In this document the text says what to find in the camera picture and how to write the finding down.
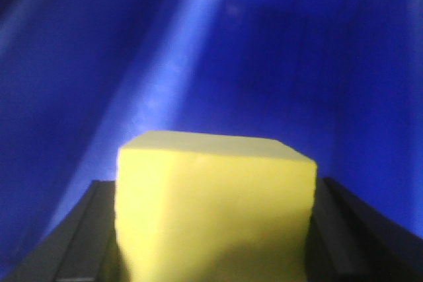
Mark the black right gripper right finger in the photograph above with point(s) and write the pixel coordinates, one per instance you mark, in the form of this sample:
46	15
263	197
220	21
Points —
348	240

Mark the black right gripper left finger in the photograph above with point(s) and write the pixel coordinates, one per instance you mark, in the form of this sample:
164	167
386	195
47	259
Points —
82	247

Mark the yellow foam block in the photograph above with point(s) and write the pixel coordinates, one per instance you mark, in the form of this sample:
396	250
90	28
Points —
202	207

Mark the blue plastic bin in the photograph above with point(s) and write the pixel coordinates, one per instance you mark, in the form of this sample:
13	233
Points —
338	80

